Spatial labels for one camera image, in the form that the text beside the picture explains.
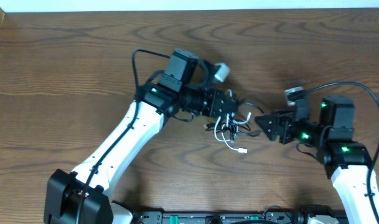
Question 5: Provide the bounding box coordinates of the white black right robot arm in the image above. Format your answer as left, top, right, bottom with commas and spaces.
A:
255, 95, 379, 223

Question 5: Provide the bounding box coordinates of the white USB cable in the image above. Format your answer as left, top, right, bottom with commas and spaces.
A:
213, 89, 252, 154

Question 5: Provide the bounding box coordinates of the black USB cable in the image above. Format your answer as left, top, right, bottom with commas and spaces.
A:
203, 98, 266, 144

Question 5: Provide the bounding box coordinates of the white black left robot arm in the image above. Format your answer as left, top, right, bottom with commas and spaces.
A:
44, 49, 238, 224

